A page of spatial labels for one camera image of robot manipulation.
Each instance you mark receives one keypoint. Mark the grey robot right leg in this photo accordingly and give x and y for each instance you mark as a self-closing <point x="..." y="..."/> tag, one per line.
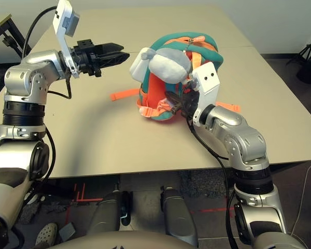
<point x="177" y="215"/>

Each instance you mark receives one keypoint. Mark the side table with black frame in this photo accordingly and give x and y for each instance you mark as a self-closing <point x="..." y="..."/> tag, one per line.
<point x="2" y="22"/>

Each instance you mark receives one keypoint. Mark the grey floor pedal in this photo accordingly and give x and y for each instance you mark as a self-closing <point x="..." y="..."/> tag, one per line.
<point x="67" y="232"/>

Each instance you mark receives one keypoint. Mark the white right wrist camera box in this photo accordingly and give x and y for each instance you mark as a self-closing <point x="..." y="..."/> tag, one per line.
<point x="207" y="77"/>

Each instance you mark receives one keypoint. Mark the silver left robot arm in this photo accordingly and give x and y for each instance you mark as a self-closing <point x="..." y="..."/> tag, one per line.
<point x="33" y="77"/>

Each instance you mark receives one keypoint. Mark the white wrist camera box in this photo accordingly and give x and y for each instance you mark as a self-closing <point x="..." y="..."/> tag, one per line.
<point x="64" y="18"/>
<point x="207" y="77"/>

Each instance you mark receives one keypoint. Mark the orange teal plush backpack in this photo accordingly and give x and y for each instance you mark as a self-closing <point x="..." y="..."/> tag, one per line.
<point x="155" y="90"/>

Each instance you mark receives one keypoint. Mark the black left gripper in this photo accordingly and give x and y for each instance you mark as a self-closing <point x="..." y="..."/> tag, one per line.
<point x="89" y="59"/>

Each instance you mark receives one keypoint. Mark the grey robot torso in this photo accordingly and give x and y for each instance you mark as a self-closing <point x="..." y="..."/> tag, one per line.
<point x="119" y="241"/>

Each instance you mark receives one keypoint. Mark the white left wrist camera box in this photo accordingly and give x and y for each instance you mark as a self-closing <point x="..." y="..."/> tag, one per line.
<point x="64" y="18"/>

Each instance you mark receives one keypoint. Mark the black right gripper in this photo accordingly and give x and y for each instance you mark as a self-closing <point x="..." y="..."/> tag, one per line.
<point x="190" y="103"/>

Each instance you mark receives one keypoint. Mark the black slanted pole with clamp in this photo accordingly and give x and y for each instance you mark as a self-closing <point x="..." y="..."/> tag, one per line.
<point x="6" y="39"/>

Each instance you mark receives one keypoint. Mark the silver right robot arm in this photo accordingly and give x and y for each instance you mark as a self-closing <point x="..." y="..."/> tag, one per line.
<point x="238" y="140"/>

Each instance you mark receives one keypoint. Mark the grey robot leg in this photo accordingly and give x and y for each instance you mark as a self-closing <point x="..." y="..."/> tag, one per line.
<point x="177" y="215"/>
<point x="106" y="220"/>

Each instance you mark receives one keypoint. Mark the grey robot left leg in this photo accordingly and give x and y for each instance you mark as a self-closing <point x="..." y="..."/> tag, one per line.
<point x="106" y="220"/>

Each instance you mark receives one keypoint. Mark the white perforated shoe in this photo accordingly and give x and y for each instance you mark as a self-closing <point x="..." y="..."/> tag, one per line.
<point x="47" y="233"/>

